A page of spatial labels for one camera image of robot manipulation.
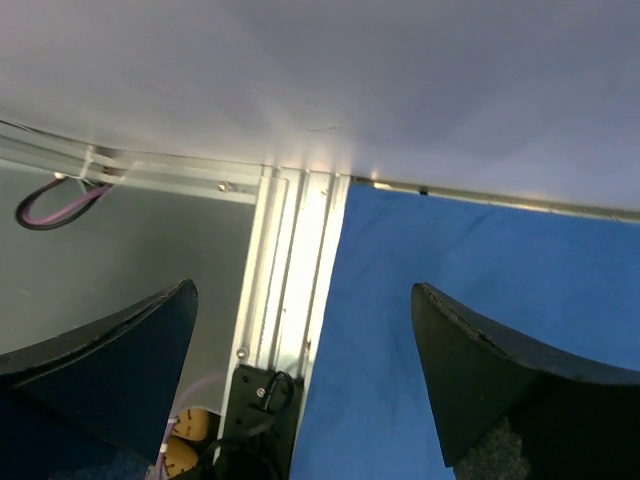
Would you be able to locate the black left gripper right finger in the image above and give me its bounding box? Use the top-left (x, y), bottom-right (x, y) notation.
top-left (411, 283), bottom-right (639, 479)

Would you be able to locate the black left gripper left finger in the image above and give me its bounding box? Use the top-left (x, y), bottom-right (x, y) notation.
top-left (1, 280), bottom-right (198, 480)

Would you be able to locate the blue surgical wrap cloth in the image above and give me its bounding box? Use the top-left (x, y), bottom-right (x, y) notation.
top-left (291, 185), bottom-right (639, 479)

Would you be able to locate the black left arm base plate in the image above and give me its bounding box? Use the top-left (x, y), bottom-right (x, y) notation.
top-left (214, 366), bottom-right (304, 479)

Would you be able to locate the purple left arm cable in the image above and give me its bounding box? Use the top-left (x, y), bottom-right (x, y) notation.
top-left (14, 178), bottom-right (114, 231)

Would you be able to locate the aluminium front rail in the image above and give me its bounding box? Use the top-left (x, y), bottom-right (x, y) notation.
top-left (214, 167), bottom-right (351, 466)

